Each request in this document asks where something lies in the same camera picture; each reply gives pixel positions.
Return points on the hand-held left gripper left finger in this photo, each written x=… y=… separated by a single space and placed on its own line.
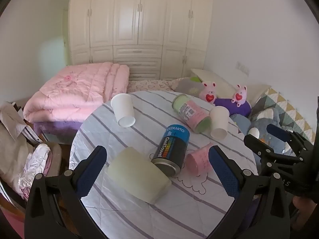
x=88 y=173

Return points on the grey and green pillow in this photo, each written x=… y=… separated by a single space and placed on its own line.
x=185 y=86

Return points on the blue and black can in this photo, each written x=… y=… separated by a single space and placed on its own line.
x=172 y=151

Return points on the pink canister with green lids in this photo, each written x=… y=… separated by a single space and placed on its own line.
x=192 y=112

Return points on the purple pillow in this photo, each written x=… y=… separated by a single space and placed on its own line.
x=239 y=109

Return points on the striped white tablecloth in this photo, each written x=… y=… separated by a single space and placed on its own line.
x=139 y=216

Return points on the pink plush toy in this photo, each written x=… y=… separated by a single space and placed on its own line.
x=239 y=95
x=208 y=92

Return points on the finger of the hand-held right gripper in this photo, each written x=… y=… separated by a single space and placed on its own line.
x=259 y=149
x=278 y=130

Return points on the white paper cup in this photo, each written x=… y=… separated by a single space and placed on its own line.
x=219 y=123
x=123 y=110

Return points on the purple bed skirt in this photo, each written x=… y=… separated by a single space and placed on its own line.
x=57 y=132

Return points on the pile of clothes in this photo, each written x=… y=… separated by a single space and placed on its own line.
x=12 y=139

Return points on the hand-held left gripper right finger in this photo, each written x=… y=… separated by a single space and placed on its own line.
x=224 y=173

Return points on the heart print bed sheet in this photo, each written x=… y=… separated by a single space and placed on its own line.
x=152 y=85

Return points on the silver foil bag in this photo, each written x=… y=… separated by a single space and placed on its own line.
x=35 y=166

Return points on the brown cushion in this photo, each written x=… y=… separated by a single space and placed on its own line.
x=55 y=156

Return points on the cream wardrobe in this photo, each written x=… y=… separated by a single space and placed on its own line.
x=139 y=25

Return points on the blue grey plush toy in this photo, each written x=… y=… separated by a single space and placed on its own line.
x=261 y=119

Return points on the pale green plastic cup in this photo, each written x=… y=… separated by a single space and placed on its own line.
x=138 y=174

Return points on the person's right hand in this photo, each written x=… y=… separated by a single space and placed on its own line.
x=302 y=211

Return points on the triangle-pattern pillow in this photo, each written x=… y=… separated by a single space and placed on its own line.
x=286 y=107

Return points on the folded pink quilt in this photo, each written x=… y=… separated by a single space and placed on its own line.
x=79 y=92

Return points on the small pink cup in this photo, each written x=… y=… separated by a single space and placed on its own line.
x=198 y=160

